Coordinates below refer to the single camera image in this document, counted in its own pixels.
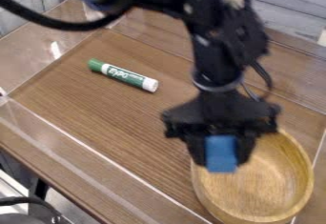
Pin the blue rectangular block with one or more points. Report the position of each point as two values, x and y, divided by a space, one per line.
219 153

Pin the green Expo marker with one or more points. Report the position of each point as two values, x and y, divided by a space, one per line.
123 75

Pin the brown wooden bowl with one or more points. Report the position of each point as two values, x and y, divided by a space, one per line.
268 189

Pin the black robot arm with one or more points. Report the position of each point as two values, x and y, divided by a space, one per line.
227 36

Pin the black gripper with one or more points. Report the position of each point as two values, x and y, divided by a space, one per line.
220 113

